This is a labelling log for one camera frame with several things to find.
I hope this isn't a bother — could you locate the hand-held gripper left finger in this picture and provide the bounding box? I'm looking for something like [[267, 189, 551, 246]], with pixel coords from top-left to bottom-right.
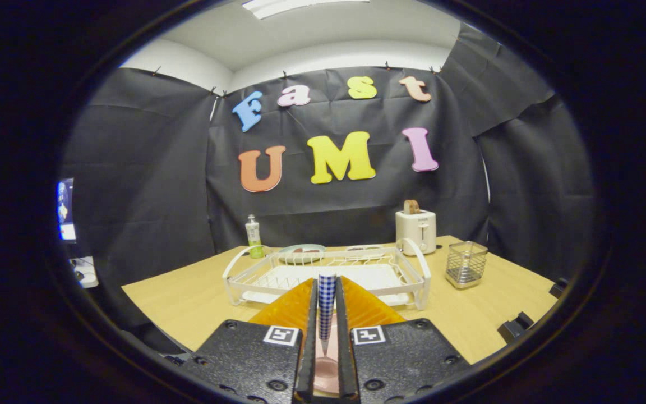
[[180, 277, 319, 404]]

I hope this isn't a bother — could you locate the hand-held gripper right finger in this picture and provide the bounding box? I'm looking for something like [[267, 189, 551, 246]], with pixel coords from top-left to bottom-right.
[[334, 276, 472, 404]]

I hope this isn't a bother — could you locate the pink plate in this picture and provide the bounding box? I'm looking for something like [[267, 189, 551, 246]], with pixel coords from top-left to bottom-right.
[[313, 314, 340, 394]]

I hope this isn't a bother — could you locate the blue checked handle spoon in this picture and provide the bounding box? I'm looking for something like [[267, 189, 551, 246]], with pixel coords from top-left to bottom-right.
[[317, 273, 338, 357]]

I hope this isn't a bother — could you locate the white wire dish rack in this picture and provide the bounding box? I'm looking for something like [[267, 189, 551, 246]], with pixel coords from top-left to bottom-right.
[[222, 238, 432, 311]]

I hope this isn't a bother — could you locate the metal wire basket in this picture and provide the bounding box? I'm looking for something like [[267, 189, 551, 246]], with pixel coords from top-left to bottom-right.
[[445, 241, 489, 290]]

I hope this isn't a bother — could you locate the teal plate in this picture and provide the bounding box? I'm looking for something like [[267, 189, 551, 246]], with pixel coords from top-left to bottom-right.
[[277, 244, 326, 264]]

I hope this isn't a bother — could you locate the white plate with food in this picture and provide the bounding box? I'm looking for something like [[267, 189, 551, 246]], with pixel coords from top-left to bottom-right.
[[345, 244, 385, 259]]

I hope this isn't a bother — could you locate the clear green dish soap bottle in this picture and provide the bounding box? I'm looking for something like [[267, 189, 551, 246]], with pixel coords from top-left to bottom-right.
[[245, 214, 265, 259]]

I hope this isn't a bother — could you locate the cream toaster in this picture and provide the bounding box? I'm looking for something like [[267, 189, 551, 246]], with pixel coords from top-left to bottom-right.
[[395, 209, 437, 256]]

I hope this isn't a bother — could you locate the black backdrop cloth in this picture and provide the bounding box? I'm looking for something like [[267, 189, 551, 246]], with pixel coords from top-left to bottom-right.
[[59, 22, 596, 337]]

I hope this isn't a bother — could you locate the computer monitor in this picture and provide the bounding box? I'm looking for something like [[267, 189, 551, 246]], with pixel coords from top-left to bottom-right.
[[57, 178, 76, 242]]

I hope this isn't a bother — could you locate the ceiling light panel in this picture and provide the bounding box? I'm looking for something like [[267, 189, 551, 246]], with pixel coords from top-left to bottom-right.
[[242, 0, 370, 20]]

